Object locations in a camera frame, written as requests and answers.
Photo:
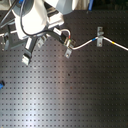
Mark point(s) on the metal cable clip upper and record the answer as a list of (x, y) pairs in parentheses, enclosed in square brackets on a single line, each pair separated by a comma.
[(100, 34)]

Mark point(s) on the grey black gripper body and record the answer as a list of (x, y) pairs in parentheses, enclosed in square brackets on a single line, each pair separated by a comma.
[(31, 27)]

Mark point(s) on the metal cable clip lower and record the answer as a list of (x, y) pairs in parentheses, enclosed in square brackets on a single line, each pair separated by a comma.
[(69, 49)]

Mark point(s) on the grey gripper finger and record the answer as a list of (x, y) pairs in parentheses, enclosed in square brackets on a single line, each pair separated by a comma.
[(26, 58), (40, 41)]

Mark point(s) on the metal cable clip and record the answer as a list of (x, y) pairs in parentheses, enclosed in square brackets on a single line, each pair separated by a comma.
[(69, 49), (100, 34)]

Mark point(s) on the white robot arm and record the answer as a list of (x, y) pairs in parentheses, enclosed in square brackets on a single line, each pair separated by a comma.
[(41, 9)]

